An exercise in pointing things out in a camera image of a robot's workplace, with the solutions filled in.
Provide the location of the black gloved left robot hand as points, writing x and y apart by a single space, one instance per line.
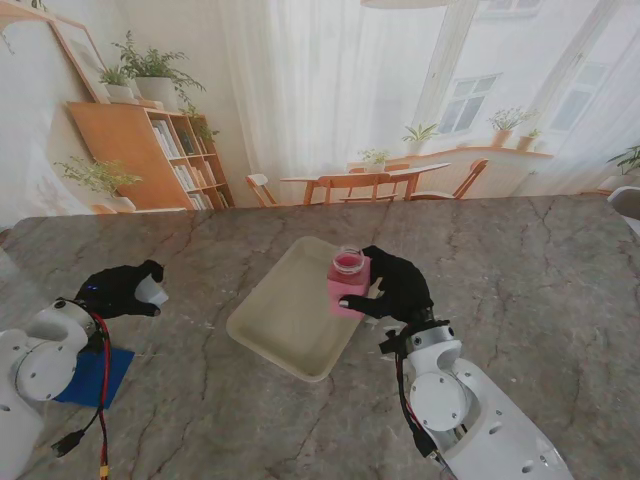
115 292

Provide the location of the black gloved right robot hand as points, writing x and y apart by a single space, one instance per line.
405 290

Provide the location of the white square jar cap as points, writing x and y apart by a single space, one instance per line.
155 295

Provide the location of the pink square jar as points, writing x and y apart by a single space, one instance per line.
345 290

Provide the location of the blue plastic scraper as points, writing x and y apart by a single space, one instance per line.
100 380

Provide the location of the cream baking tray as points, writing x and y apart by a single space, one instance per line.
290 325

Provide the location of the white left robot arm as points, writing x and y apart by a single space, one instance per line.
35 360

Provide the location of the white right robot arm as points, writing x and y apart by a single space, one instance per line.
460 400

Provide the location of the printed room scene backdrop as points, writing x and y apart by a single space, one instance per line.
310 100

